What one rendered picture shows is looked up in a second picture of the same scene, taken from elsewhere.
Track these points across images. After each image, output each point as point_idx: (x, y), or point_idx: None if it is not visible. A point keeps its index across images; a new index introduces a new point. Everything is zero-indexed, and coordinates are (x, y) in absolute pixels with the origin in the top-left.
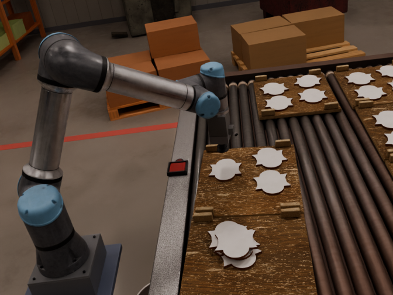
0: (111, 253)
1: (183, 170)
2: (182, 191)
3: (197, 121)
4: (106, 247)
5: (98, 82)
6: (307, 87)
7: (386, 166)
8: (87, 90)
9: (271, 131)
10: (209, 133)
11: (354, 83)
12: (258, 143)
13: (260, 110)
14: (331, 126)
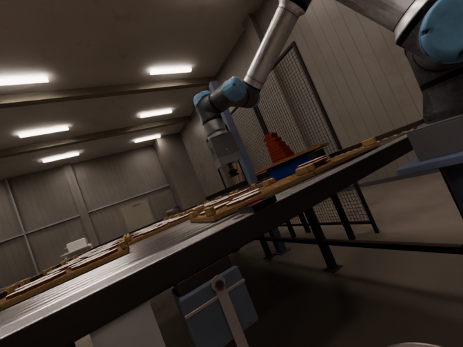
0: (413, 162)
1: (258, 200)
2: (289, 191)
3: None
4: (417, 163)
5: (301, 7)
6: (60, 271)
7: None
8: (309, 3)
9: (159, 238)
10: (237, 146)
11: (76, 262)
12: (183, 229)
13: (108, 256)
14: (154, 236)
